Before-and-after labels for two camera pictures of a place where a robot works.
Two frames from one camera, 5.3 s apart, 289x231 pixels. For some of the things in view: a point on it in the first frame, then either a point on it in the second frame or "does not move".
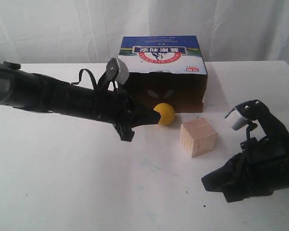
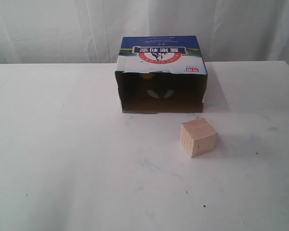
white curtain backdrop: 90,32 does not move
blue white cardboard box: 165,69 does not move
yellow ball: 167,113 → 146,76
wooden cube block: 198,137 does not move
